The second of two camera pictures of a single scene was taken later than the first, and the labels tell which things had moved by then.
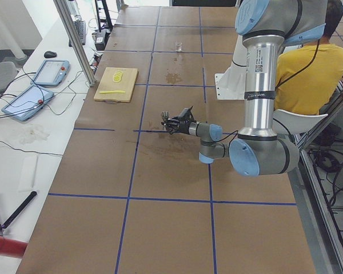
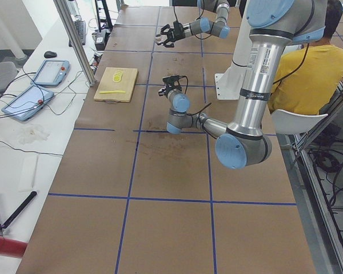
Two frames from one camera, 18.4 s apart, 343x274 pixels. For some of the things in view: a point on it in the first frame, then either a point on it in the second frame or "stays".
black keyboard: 81,29 stays
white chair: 290,123 stays
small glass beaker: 178,47 -> 160,38
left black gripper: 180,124 -> 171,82
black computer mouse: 50,54 stays
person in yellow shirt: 307,75 stays
